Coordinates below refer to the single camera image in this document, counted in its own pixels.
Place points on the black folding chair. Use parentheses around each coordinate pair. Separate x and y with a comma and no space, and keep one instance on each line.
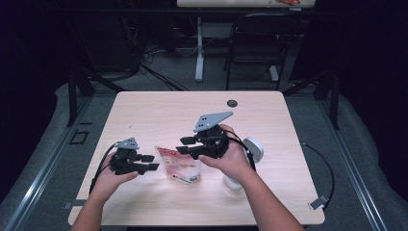
(256,45)

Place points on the orange object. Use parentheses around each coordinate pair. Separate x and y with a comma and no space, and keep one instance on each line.
(288,1)

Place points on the aluminium floor rail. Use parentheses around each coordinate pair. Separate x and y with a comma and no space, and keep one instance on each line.
(32,192)
(362,192)

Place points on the white standing desk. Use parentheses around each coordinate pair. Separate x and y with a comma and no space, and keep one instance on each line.
(199,57)

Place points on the person's left hand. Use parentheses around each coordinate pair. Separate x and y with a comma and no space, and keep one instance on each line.
(106,183)

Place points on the black floor outlet frame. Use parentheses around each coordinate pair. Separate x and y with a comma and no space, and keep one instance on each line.
(79,137)

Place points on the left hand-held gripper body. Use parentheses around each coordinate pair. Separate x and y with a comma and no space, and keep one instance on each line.
(125,162)

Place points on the person's right hand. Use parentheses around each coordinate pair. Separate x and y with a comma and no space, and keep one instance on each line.
(235,160)

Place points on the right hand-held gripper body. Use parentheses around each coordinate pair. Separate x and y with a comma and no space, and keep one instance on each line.
(211,144)

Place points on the red and clear plastic pouch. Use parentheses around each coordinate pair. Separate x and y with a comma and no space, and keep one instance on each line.
(179,166)

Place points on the black metal stand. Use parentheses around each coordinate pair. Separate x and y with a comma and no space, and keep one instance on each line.
(335,106)
(72,102)

